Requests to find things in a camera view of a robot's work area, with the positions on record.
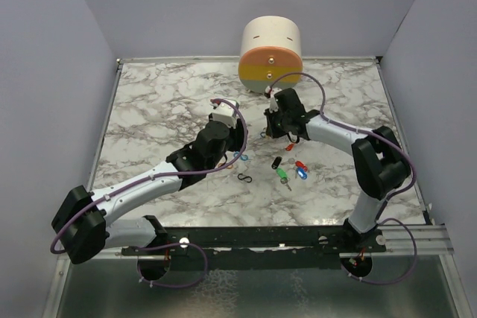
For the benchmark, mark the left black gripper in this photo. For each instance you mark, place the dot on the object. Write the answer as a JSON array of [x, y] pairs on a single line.
[[238, 135]]

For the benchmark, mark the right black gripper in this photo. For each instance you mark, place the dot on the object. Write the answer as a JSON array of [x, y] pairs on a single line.
[[272, 131]]

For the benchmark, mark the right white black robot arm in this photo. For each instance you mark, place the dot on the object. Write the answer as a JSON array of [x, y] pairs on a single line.
[[380, 166]]

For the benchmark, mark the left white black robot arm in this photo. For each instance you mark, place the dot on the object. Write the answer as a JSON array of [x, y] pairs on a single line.
[[82, 220]]

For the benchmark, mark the orange carabiner near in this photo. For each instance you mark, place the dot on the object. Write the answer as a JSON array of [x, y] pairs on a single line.
[[227, 166]]

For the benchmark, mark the black tag key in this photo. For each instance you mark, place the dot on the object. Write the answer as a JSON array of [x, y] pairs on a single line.
[[276, 162]]

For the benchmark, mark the black carabiner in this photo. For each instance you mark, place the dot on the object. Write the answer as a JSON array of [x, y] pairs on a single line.
[[245, 178]]

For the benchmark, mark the blue tag key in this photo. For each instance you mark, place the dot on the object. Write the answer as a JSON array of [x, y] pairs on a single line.
[[301, 173]]

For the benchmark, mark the green tag key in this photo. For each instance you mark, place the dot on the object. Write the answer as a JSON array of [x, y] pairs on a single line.
[[283, 177]]

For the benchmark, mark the round three-drawer storage box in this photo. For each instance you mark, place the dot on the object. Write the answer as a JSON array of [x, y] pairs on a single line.
[[270, 48]]

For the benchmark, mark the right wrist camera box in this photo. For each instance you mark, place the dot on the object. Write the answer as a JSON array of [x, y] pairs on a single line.
[[270, 93]]

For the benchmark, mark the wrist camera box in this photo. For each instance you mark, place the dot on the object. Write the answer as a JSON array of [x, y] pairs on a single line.
[[223, 113], [270, 93]]

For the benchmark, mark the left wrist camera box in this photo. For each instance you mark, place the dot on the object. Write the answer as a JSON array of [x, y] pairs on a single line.
[[223, 113]]

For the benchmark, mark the black mounting rail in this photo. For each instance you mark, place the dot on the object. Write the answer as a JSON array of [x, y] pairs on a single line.
[[254, 247]]

